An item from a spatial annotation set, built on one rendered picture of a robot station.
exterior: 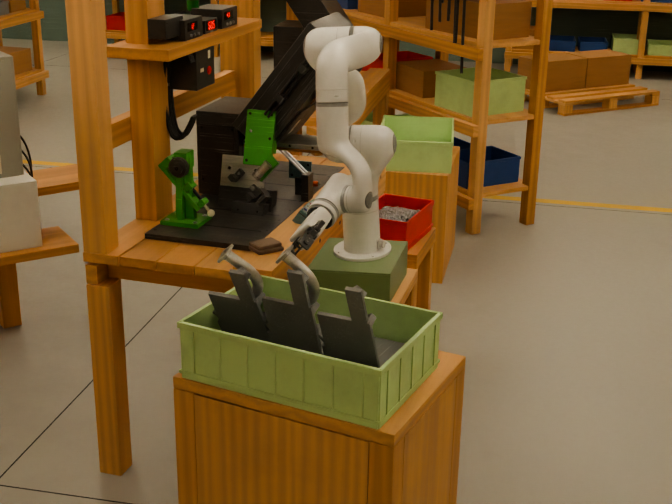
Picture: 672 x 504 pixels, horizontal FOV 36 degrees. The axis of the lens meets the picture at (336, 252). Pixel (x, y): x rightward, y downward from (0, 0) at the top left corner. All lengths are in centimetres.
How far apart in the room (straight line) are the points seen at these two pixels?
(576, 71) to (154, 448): 734
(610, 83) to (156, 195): 758
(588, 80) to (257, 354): 828
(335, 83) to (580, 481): 192
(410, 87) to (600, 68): 404
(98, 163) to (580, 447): 216
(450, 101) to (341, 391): 413
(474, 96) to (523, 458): 282
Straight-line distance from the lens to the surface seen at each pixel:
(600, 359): 500
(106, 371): 380
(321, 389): 268
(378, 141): 319
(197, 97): 439
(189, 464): 304
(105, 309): 369
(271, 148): 392
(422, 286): 416
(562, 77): 1048
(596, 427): 441
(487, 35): 624
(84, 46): 344
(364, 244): 331
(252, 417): 283
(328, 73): 282
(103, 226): 357
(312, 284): 271
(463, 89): 647
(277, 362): 272
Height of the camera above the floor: 211
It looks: 20 degrees down
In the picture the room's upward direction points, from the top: 1 degrees clockwise
